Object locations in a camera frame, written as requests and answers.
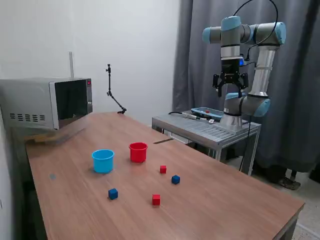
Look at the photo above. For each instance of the dark shoe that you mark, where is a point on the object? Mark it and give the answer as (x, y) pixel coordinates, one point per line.
(291, 183)

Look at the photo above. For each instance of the red plastic cup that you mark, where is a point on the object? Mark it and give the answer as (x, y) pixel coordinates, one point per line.
(137, 155)

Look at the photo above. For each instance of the thin metal pole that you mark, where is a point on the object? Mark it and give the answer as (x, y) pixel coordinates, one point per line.
(71, 65)

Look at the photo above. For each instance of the grey metal cart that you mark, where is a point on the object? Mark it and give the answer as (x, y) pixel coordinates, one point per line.
(200, 130)

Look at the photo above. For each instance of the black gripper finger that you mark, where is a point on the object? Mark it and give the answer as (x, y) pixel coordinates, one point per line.
(220, 85)
(241, 83)

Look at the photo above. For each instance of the blue teach pendant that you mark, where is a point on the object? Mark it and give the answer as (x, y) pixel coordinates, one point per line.
(212, 115)

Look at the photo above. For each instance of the blue tape mark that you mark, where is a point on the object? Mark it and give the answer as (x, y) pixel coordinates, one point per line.
(52, 176)

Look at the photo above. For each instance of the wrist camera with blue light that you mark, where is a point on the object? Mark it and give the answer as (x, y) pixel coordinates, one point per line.
(241, 61)

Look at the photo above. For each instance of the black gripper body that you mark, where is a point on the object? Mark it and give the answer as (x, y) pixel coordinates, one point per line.
(230, 68)

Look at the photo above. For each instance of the blue plastic cup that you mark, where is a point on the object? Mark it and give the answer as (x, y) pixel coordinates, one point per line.
(102, 163)

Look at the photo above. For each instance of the grey curtain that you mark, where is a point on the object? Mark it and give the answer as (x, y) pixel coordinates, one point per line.
(200, 50)

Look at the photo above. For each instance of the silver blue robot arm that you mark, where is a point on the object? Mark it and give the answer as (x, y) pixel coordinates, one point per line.
(262, 65)

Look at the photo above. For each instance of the wooden blocks under microwave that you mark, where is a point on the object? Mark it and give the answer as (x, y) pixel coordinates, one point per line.
(40, 138)

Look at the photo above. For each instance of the dark tape strip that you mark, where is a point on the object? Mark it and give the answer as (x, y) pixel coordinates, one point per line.
(162, 141)

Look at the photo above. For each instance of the silver microwave oven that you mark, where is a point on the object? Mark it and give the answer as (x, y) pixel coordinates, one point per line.
(30, 100)

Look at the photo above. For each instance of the small blue cube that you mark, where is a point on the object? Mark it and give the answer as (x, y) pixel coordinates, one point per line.
(175, 180)
(113, 194)

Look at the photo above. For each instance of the small red cube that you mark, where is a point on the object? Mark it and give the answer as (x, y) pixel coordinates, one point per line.
(163, 169)
(156, 200)

